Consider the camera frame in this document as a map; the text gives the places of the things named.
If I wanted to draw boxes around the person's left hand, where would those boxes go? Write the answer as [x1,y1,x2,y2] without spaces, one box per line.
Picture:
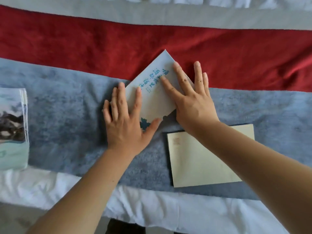
[102,82,162,156]

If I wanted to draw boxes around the person's right hand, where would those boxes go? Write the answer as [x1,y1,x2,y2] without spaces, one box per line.
[160,61,220,136]

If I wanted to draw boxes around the person's left forearm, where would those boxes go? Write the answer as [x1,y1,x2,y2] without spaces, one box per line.
[25,148,136,234]

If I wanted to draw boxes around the red and blue bed runner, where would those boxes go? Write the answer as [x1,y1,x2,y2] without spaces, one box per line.
[0,0,312,200]

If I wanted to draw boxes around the white hotel bed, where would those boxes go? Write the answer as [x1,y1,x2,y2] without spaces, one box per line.
[0,0,312,234]

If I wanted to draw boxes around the pale green leaflet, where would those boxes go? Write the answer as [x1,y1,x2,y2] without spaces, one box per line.
[167,123,255,188]

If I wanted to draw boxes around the pale blue painted brochure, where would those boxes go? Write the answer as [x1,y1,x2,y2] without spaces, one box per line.
[0,87,30,171]

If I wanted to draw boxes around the person's right forearm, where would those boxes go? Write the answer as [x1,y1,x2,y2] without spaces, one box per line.
[192,120,312,234]

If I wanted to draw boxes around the light blue calligraphy brochure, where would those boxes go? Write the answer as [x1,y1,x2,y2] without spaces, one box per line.
[124,49,194,131]

